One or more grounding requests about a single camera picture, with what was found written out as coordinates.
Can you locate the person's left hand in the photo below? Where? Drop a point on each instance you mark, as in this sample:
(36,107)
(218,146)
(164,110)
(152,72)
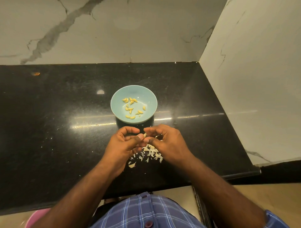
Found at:
(118,149)

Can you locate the person's right hand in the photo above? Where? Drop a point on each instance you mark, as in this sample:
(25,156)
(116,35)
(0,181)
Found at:
(173,144)

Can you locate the pile of garlic skins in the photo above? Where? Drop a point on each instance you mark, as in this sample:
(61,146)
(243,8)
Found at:
(151,155)

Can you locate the small garlic clove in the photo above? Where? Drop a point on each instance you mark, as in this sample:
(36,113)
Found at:
(145,135)

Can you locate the light blue bowl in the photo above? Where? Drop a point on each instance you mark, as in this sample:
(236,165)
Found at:
(150,115)

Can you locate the cluster of peeled garlic cloves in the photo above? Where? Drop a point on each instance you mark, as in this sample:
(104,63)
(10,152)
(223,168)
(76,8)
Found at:
(132,100)

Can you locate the person's right forearm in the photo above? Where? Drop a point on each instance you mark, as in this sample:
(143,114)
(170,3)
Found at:
(225,198)

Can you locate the person's left forearm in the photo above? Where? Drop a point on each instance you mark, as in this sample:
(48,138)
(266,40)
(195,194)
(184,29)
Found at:
(73,203)

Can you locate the person's left foot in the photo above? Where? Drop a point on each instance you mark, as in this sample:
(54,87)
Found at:
(111,200)

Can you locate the black cabinet trim strip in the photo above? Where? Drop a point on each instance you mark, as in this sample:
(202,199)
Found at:
(203,209)

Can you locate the blue plaid shirt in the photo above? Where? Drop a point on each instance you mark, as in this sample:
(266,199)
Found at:
(150,215)

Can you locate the pink plastic bucket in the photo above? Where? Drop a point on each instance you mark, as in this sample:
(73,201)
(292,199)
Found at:
(35,218)

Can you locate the small orange scrap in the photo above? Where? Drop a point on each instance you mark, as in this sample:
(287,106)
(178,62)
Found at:
(35,74)

